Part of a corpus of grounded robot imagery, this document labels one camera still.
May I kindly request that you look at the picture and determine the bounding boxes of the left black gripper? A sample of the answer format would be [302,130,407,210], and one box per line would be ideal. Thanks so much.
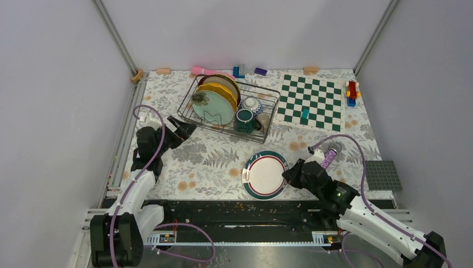
[155,116,196,156]

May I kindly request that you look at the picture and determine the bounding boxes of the white plate green red rim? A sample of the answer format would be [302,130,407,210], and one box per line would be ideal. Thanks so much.
[242,150,288,200]

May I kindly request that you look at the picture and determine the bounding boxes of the mint green flower plate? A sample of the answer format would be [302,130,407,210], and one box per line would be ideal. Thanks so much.
[191,90,235,126]

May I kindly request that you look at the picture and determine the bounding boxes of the yellow dotted scalloped plate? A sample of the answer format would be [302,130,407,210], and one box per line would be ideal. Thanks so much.
[196,83,238,111]

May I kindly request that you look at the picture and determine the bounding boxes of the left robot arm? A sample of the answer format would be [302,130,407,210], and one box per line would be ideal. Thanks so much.
[90,116,197,267]

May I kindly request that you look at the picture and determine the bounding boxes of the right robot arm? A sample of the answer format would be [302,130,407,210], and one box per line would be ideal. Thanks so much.
[282,159,447,267]

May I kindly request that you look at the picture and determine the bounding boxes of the purple glitter tube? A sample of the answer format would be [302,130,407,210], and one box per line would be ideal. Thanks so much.
[320,149,337,170]

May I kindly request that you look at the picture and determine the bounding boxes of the floral tablecloth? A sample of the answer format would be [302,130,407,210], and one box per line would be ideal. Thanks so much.
[139,71,393,200]

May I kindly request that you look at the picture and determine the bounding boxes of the beige plate dark red rim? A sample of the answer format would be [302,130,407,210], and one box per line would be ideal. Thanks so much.
[198,74,241,105]

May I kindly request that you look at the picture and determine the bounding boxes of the pink toy bat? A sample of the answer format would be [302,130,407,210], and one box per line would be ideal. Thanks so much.
[191,66,235,80]

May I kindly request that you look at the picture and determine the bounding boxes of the left wooden block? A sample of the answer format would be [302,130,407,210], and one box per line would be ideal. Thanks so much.
[155,68,171,75]

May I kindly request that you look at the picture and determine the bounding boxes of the teal block on chessboard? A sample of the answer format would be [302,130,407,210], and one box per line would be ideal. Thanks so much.
[300,109,309,126]

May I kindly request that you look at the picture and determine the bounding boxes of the dark green mug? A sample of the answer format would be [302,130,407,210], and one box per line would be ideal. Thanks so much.
[235,108,263,134]

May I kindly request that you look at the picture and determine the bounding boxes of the corner wooden block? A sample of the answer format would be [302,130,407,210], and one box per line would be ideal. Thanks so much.
[130,69,144,84]

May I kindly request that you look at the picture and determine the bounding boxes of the blue white patterned bowl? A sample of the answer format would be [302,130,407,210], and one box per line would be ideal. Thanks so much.
[240,97,263,117]

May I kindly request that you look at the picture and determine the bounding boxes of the green white chessboard mat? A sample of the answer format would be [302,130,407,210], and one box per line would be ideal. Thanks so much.
[274,73,346,133]

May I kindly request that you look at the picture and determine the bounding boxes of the blue grey lego bricks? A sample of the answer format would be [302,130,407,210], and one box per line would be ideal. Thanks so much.
[233,64,246,79]

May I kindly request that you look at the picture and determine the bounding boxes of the grey lego baseplate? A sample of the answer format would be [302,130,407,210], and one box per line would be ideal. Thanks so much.
[366,160,403,191]

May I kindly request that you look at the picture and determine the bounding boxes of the purple lego brick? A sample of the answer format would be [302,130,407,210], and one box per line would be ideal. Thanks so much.
[254,68,268,76]

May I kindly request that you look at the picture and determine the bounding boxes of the red yellow blue lego toy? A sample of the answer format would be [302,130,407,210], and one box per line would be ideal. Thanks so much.
[345,80,361,107]

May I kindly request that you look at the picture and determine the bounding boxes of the right wooden block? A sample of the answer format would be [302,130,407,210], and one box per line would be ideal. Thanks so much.
[303,66,319,75]

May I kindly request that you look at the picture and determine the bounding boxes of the black wire dish rack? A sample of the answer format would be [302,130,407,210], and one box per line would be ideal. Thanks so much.
[177,74,281,144]

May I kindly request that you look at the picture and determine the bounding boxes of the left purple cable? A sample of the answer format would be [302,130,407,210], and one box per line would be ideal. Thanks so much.
[109,104,218,268]

